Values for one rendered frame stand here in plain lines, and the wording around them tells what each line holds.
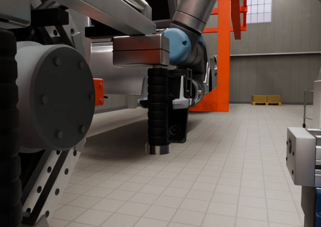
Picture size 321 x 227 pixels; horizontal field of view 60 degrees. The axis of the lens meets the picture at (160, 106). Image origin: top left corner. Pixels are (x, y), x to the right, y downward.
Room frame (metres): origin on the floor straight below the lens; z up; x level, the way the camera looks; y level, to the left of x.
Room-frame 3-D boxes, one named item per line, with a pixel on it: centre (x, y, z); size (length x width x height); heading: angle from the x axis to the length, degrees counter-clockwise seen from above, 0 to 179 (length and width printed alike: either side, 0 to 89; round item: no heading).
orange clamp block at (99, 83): (0.69, 0.19, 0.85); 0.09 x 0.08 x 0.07; 163
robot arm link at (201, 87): (0.77, -0.08, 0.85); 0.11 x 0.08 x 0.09; 163
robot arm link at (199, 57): (0.75, -0.07, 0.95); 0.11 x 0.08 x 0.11; 161
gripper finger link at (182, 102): (0.51, -0.04, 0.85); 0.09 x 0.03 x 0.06; 177
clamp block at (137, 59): (0.49, 0.03, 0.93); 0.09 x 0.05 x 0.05; 73
